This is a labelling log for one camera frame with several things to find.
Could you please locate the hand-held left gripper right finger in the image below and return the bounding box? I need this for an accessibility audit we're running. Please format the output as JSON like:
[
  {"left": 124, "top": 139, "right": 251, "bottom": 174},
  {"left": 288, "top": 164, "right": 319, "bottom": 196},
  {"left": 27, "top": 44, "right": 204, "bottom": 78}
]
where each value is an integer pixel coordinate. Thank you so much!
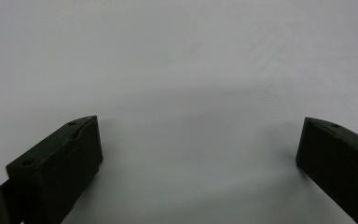
[{"left": 295, "top": 117, "right": 358, "bottom": 224}]

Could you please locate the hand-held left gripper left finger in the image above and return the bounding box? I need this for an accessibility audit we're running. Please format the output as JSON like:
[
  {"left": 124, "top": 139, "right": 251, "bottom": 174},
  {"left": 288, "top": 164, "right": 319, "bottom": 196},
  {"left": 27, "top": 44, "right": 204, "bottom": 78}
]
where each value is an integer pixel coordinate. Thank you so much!
[{"left": 6, "top": 115, "right": 103, "bottom": 224}]

